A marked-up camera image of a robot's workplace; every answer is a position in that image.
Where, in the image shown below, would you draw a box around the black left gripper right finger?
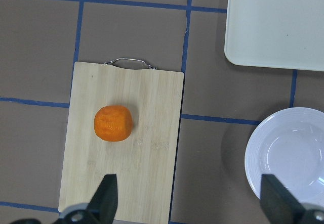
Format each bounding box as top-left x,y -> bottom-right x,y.
260,174 -> 305,223

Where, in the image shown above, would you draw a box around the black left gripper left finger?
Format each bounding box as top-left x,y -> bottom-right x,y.
87,174 -> 118,220

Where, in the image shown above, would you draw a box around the white round plate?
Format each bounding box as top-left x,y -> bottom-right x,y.
245,107 -> 323,206

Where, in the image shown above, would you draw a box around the cream bear tray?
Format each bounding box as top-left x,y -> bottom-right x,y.
224,0 -> 323,71

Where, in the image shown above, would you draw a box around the orange fruit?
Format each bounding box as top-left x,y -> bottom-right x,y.
94,105 -> 133,142

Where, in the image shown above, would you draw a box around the bamboo cutting board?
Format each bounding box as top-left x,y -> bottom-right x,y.
58,60 -> 184,223

